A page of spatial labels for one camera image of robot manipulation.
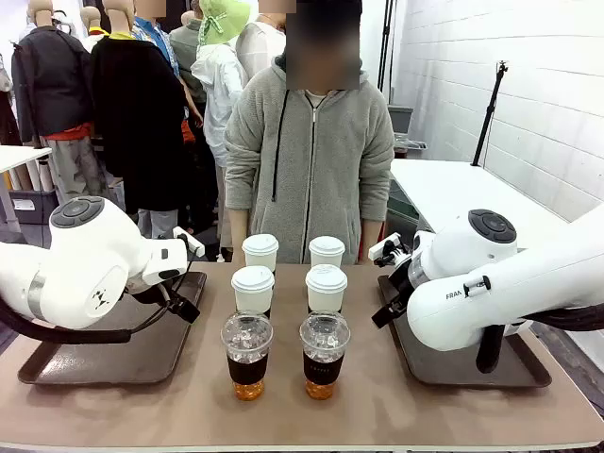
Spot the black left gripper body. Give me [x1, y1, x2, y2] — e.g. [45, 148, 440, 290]
[159, 282, 202, 325]

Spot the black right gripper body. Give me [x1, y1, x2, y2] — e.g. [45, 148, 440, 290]
[371, 259, 417, 329]

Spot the white lidded paper cup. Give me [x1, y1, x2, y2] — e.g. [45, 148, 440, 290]
[230, 265, 276, 316]
[242, 233, 280, 274]
[305, 264, 348, 314]
[309, 235, 346, 269]

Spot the clear iced coffee cup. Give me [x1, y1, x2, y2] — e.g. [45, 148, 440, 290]
[220, 310, 275, 402]
[299, 310, 352, 401]

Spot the person's right forearm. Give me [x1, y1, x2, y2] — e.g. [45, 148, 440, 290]
[228, 210, 251, 265]

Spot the person's left forearm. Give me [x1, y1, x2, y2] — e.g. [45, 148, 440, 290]
[360, 219, 386, 265]

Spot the brown plastic tray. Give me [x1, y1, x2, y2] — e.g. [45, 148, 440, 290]
[377, 275, 553, 389]
[17, 271, 208, 386]

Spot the grey flat tray stack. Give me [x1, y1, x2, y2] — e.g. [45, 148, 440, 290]
[393, 133, 428, 152]

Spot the large white table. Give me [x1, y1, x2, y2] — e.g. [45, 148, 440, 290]
[389, 158, 570, 246]

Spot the person in grey fleece hoodie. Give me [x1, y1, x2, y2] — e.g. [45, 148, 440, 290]
[224, 0, 395, 265]

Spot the grey plastic bin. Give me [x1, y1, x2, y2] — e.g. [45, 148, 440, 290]
[387, 104, 414, 135]

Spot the grey storage box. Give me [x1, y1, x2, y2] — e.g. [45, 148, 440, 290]
[8, 188, 60, 226]

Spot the black tripod pole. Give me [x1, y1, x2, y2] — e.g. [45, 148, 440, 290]
[471, 59, 510, 168]

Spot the mannequin in white coat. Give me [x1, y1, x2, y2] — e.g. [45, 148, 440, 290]
[190, 40, 249, 251]

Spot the black light stand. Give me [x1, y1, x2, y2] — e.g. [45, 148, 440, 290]
[376, 0, 396, 93]

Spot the mannequin in olive jacket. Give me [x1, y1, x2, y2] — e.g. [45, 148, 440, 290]
[168, 8, 209, 108]

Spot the mannequin in dark grey jacket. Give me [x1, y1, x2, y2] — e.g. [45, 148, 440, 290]
[9, 0, 95, 202]

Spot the mannequin in white shirt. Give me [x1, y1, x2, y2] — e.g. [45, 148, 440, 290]
[234, 0, 289, 89]

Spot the figure in blue patterned shirt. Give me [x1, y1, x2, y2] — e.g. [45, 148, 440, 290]
[131, 0, 204, 143]

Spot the green bucket hat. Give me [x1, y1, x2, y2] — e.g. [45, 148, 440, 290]
[197, 0, 252, 46]

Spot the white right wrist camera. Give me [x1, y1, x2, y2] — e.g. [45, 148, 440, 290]
[367, 231, 403, 262]

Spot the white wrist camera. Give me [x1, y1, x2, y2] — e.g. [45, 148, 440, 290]
[367, 231, 403, 262]
[172, 226, 207, 259]

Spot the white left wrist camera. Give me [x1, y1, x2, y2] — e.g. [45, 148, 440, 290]
[172, 226, 207, 259]

